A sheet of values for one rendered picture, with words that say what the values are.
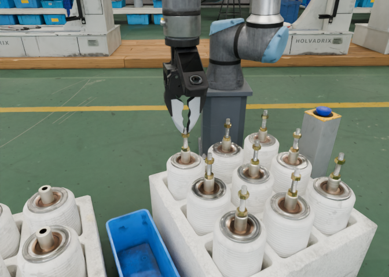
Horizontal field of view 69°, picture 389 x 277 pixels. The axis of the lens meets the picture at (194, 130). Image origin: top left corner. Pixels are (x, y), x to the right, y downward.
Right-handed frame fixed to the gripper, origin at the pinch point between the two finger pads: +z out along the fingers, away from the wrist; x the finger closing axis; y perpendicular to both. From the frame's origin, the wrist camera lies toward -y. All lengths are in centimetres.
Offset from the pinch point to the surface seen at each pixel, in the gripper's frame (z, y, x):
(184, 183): 12.8, -3.9, 1.4
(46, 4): 4, 491, 117
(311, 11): -6, 172, -152
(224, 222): 8.9, -21.1, -2.0
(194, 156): 8.9, 1.6, -2.4
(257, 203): 13.9, -13.3, -13.1
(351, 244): 18.0, -25.5, -28.9
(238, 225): 8.0, -23.4, -3.9
